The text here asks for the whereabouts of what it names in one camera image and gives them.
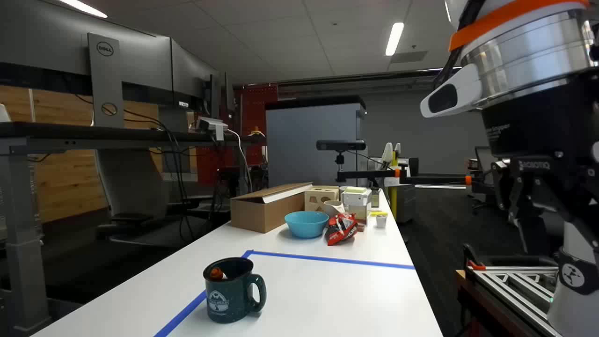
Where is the blue plastic bowl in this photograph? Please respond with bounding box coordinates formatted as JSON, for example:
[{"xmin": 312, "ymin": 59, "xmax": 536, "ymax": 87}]
[{"xmin": 284, "ymin": 209, "xmax": 332, "ymax": 239}]

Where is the small yellow white cup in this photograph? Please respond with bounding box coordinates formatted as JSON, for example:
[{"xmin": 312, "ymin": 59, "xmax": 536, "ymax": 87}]
[{"xmin": 370, "ymin": 207, "xmax": 390, "ymax": 230}]

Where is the black stereo camera bar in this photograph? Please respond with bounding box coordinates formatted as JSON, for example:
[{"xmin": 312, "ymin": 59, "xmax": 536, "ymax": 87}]
[{"xmin": 315, "ymin": 138, "xmax": 370, "ymax": 153}]

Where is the clear plastic container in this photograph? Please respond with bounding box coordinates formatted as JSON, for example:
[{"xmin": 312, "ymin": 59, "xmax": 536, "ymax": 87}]
[{"xmin": 340, "ymin": 185, "xmax": 375, "ymax": 224}]

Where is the grey standing desk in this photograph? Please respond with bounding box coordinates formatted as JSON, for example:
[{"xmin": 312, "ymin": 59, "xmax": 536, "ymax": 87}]
[{"xmin": 0, "ymin": 119, "xmax": 222, "ymax": 333}]

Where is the white yellow spray bottle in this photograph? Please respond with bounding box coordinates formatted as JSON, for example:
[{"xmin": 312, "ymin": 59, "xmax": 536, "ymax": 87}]
[{"xmin": 381, "ymin": 140, "xmax": 405, "ymax": 170}]

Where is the aluminium rail base frame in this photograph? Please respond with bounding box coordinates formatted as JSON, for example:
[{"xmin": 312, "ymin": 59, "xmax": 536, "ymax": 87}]
[{"xmin": 463, "ymin": 245, "xmax": 566, "ymax": 337}]

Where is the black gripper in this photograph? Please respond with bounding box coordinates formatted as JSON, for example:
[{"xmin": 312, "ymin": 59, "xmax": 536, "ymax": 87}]
[{"xmin": 482, "ymin": 65, "xmax": 599, "ymax": 258}]

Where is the dark green speckled mug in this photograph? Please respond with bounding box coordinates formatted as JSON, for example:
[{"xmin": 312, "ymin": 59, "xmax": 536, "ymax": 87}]
[{"xmin": 203, "ymin": 254, "xmax": 269, "ymax": 323}]

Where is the smaller grey monitor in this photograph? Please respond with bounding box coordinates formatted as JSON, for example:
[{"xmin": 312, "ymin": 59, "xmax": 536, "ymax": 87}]
[{"xmin": 171, "ymin": 39, "xmax": 218, "ymax": 99}]

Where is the light wooden block box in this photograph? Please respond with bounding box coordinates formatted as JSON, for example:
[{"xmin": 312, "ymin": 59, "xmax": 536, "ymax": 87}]
[{"xmin": 304, "ymin": 185, "xmax": 343, "ymax": 215}]

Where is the grey Dell monitor stand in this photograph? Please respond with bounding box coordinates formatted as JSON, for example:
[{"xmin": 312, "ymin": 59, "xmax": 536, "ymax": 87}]
[{"xmin": 87, "ymin": 31, "xmax": 126, "ymax": 130}]

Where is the long ceiling light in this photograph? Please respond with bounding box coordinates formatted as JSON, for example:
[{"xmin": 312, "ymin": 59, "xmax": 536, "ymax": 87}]
[
  {"xmin": 59, "ymin": 0, "xmax": 109, "ymax": 20},
  {"xmin": 385, "ymin": 20, "xmax": 407, "ymax": 57}
]

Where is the grey partition board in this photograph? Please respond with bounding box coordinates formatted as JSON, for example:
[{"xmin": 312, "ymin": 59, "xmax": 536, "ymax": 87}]
[{"xmin": 265, "ymin": 101, "xmax": 368, "ymax": 187}]

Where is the brown cardboard box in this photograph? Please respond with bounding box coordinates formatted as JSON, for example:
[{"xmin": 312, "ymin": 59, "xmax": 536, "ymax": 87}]
[{"xmin": 229, "ymin": 181, "xmax": 315, "ymax": 233}]

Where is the red snack bag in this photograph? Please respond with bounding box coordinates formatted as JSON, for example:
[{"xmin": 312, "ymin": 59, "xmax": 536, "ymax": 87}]
[{"xmin": 325, "ymin": 211, "xmax": 368, "ymax": 247}]

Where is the large grey Dell monitor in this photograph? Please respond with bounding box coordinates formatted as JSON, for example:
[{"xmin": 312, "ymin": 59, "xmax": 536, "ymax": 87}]
[{"xmin": 0, "ymin": 0, "xmax": 175, "ymax": 89}]

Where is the blue tape line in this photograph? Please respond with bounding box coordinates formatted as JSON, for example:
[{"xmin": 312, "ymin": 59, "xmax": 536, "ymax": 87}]
[{"xmin": 154, "ymin": 248, "xmax": 416, "ymax": 337}]

